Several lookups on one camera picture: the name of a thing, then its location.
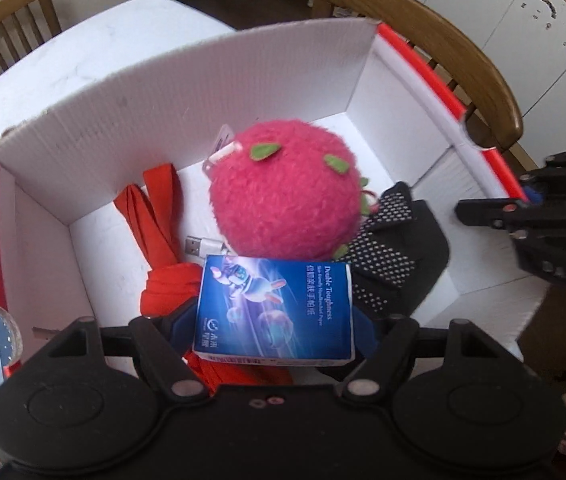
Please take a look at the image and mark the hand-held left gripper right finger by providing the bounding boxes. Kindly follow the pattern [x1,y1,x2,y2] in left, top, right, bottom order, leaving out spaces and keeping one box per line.
[342,309,520,406]

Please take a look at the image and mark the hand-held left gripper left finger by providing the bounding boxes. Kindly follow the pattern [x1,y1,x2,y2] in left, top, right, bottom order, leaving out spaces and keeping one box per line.
[45,304,210,404]

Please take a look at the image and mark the white usb cable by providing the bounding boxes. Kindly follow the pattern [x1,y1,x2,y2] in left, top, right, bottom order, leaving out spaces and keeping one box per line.
[185,142,242,262]

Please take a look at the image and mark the black dotted glove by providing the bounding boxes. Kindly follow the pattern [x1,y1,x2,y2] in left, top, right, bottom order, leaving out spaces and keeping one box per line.
[347,182,452,319]

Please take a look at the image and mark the blue tissue pack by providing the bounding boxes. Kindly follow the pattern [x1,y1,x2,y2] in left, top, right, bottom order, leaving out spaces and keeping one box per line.
[192,254,357,365]

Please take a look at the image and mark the red cloth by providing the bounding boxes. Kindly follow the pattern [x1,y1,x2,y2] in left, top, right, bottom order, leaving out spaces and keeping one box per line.
[113,162,295,387]

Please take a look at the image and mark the pink plush ball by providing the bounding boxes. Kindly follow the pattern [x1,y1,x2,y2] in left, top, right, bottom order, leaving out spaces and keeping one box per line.
[207,120,372,262]

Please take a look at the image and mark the red and white box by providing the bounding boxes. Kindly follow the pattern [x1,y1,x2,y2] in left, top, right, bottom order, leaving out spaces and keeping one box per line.
[0,17,550,382]

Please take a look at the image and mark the wooden chair with curved back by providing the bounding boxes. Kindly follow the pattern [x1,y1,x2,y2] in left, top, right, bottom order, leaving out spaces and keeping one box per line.
[310,0,524,162]

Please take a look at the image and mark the white cabinet with stickers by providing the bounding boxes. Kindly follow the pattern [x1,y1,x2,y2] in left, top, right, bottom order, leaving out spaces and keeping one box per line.
[367,0,566,122]

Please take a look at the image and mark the wooden slatted chair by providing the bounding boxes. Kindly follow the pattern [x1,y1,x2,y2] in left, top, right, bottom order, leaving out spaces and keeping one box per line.
[0,0,62,107]

